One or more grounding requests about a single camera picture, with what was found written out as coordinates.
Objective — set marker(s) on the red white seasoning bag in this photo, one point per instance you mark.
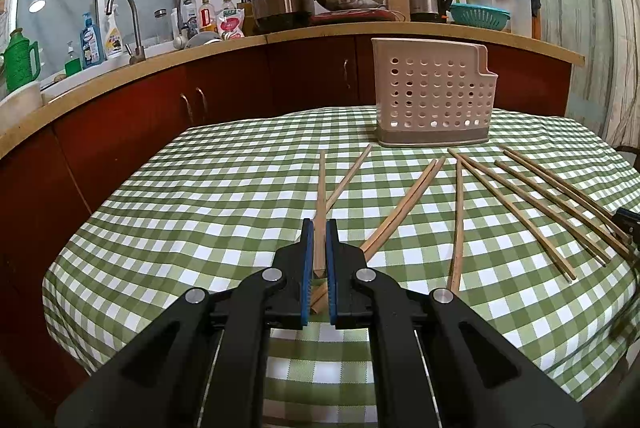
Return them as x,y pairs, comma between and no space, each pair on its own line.
230,24

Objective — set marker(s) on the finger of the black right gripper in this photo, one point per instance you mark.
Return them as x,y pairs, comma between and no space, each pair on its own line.
629,222

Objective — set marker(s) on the wooden knife block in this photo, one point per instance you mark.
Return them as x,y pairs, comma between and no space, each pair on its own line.
249,24

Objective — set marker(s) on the red induction cooker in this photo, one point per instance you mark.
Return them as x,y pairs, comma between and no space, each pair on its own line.
350,16

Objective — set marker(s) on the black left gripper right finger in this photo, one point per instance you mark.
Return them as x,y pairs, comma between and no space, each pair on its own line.
437,363

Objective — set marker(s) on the white plastic container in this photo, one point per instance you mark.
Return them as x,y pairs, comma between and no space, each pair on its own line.
521,17

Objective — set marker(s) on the green plastic jug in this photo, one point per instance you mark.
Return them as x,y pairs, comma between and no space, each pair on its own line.
21,61

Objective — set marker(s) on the dark rice cooker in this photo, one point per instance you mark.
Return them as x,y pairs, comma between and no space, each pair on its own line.
280,15

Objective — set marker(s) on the green checkered tablecloth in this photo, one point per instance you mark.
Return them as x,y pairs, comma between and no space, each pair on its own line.
215,204

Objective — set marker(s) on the red kitchen cabinets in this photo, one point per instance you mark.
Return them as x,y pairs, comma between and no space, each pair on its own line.
54,180

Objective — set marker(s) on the blue detergent bottle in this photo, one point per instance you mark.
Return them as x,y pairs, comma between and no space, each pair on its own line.
90,43

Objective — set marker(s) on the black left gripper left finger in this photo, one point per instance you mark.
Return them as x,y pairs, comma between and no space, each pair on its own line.
202,361

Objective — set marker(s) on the small green soap bottle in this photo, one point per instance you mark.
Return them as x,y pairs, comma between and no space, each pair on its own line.
73,62

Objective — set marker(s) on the pink perforated utensil holder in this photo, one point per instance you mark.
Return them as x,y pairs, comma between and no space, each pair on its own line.
432,93

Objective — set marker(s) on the wood framed glass door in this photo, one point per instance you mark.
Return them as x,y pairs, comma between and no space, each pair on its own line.
604,93

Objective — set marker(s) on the teal plastic colander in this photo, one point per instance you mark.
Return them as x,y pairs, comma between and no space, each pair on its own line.
479,16

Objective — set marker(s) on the white spray bottle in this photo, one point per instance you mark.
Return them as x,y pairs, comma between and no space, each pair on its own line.
113,38

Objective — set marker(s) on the wooden kitchen countertop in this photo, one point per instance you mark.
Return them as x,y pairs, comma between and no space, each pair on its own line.
82,92

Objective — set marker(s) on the orange oil bottle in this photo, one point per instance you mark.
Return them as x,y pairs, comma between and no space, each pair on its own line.
207,16

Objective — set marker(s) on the white dishes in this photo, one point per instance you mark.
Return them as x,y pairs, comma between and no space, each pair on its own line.
201,38

